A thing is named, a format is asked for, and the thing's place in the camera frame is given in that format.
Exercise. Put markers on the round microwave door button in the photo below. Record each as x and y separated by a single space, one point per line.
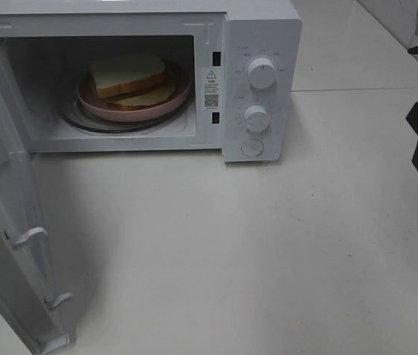
252 148

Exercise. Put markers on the sandwich with cheese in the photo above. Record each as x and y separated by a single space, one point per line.
133 81

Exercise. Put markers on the pink plate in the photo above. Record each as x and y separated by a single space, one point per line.
138 111

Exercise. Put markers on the white microwave door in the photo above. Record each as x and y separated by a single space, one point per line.
30 301

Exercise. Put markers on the white microwave oven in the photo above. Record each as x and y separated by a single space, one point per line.
50 43

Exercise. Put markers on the white warning label sticker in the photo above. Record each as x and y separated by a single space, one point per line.
211 87

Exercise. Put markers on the glass microwave turntable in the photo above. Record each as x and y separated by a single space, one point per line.
76 115

